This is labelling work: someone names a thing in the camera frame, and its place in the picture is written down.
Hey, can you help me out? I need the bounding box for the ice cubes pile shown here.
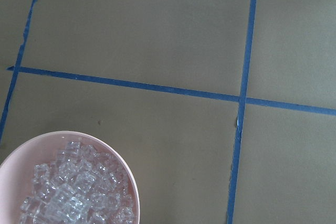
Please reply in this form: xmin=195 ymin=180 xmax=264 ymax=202
xmin=19 ymin=141 xmax=136 ymax=223

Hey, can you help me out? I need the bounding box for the pink bowl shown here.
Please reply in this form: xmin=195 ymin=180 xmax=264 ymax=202
xmin=1 ymin=131 xmax=140 ymax=223

